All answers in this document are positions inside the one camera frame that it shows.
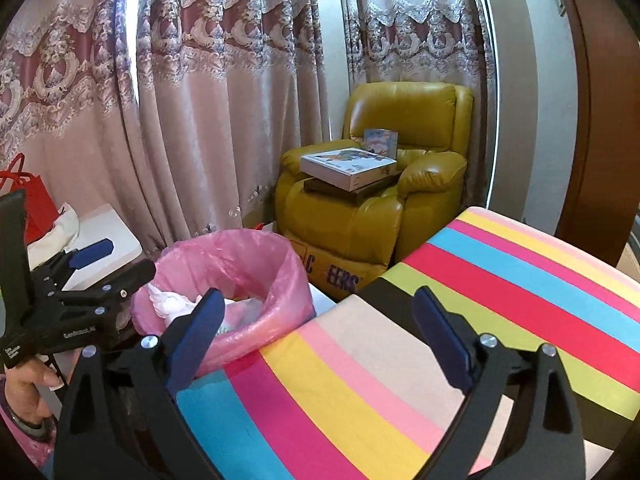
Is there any left lace curtain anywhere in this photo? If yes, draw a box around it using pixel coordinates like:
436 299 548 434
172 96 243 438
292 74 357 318
1 0 329 252

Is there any person's left hand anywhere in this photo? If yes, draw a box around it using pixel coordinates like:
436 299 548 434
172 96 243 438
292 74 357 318
4 358 64 426

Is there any right lace curtain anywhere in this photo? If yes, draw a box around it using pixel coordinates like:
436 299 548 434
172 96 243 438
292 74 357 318
341 0 497 205

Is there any white low cabinet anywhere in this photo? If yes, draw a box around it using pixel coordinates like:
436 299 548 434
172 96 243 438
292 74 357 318
29 202 146 294

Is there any white plastic bag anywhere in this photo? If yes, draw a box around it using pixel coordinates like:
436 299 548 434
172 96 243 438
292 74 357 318
146 284 203 327

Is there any cream cloth bag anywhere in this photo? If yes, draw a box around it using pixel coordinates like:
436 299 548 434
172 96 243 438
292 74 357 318
27 203 80 271

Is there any yellow leather armchair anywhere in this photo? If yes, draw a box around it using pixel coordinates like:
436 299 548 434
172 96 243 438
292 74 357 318
274 81 474 280

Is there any brown wooden door frame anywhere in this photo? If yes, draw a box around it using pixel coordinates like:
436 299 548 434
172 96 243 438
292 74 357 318
555 0 639 266

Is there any pink trash bag bin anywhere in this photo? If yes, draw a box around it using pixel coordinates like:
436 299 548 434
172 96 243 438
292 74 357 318
151 229 316 377

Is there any yellow cardboard box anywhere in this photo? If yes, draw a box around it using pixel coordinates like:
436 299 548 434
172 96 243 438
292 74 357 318
288 235 386 300

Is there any small colourful book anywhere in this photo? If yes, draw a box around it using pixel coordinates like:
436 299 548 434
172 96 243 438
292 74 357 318
362 129 398 159

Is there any lace curtain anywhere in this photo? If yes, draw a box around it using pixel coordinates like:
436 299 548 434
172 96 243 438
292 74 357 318
1 0 329 252
341 0 497 205

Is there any striped colourful table cloth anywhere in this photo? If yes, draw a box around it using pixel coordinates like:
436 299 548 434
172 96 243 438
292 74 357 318
178 208 639 479

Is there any pink sleeve forearm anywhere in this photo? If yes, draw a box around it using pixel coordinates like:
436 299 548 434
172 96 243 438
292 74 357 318
1 393 58 479

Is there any dark book stack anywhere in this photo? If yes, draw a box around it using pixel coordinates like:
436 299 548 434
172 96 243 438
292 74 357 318
304 174 400 206

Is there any white picture book box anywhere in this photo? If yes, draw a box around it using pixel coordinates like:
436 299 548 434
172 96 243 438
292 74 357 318
299 148 397 191

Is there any red paper gift bag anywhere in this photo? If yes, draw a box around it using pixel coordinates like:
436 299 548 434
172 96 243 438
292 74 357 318
1 153 60 244

